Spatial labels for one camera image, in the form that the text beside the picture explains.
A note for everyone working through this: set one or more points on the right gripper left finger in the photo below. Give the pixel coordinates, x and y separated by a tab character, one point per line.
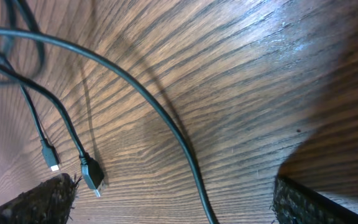
48	203

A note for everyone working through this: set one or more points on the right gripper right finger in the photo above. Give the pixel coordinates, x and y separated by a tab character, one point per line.
294	203

